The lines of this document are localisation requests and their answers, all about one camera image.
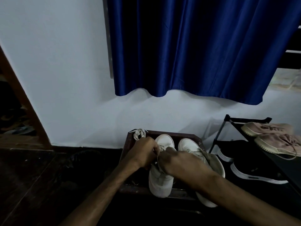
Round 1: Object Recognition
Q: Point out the person's right hand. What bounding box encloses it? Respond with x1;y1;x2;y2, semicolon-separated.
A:
157;148;213;186

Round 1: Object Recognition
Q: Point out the person's left hand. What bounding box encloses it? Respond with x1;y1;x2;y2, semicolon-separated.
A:
119;136;161;171

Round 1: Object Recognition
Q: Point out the white shoelace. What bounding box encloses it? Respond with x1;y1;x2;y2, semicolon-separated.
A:
154;143;172;167
133;128;148;141

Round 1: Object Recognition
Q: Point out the person's right forearm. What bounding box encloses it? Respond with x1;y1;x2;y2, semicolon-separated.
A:
195;171;301;226

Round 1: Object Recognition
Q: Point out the person's left forearm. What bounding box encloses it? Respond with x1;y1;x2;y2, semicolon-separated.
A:
59;162;135;226

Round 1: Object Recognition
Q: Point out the dark brown plastic stool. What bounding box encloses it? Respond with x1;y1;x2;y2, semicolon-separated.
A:
117;129;205;200

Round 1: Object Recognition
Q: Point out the black sneaker white sole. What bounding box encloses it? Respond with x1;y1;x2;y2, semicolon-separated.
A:
230;162;289;185
216;146;235;163

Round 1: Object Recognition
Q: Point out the black shoe rack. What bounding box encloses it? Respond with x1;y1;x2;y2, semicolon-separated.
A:
209;114;301;193

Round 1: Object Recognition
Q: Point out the pink sneaker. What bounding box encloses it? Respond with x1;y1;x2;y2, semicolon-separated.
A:
254;133;301;160
241;122;294;137

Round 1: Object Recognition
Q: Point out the grey slipper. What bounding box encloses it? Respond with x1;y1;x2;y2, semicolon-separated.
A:
3;126;36;136

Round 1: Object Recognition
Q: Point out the blue curtain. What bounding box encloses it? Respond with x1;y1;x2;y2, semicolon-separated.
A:
107;0;301;106

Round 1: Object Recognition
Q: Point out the white window grille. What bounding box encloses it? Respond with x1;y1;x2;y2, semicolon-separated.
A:
269;25;301;91

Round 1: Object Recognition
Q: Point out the brown wooden door frame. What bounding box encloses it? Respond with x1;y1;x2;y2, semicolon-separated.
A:
0;46;53;151

